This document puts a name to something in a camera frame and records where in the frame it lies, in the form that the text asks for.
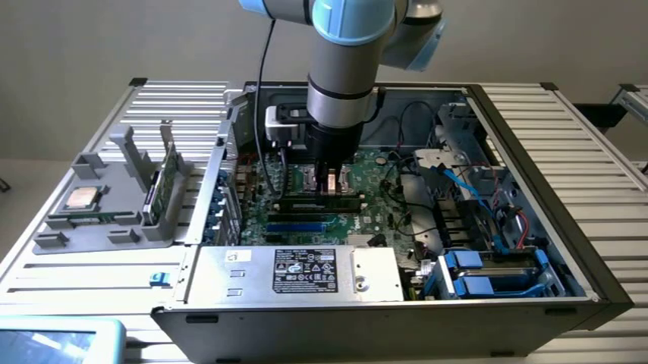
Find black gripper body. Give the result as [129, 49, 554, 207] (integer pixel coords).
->
[308, 121, 363, 165]

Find green RAM stick black label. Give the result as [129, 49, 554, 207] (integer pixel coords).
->
[141, 169, 164, 225]
[278, 196, 363, 214]

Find CPU socket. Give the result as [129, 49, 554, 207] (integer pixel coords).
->
[288, 163, 357, 195]

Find black expansion slot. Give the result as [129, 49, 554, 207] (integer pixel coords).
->
[266, 212, 331, 224]

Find green motherboard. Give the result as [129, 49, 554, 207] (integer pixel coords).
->
[232, 146, 422, 248]

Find blue expansion slot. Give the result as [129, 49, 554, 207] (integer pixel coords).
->
[266, 222, 326, 234]

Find silver chipset heat sink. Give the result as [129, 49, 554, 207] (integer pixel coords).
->
[347, 232, 387, 248]

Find silver disk bay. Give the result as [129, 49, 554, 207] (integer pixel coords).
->
[413, 101, 510, 200]

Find silver power supply unit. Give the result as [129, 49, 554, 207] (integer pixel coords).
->
[182, 245, 406, 305]

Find green graphics card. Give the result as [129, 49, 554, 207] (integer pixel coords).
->
[149, 118, 184, 225]

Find hard disk blue brackets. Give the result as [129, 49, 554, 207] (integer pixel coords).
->
[438, 249, 553, 300]

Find black open PC case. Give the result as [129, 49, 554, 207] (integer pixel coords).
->
[149, 80, 637, 364]

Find grey parts rack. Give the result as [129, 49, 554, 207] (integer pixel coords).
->
[31, 124, 198, 256]

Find CPU with copper lid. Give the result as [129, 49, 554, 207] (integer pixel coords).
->
[65, 187, 101, 210]

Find light blue teach pendant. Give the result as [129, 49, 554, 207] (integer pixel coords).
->
[0, 315, 128, 364]

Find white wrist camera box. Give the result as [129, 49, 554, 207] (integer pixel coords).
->
[264, 105, 311, 149]

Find black wire bundle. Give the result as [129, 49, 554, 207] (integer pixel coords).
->
[378, 150, 425, 215]

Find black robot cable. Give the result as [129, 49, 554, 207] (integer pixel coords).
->
[254, 18, 284, 199]

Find blue wire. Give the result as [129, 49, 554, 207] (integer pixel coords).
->
[437, 162, 508, 256]

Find red wire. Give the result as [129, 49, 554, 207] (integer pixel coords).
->
[508, 206, 538, 252]

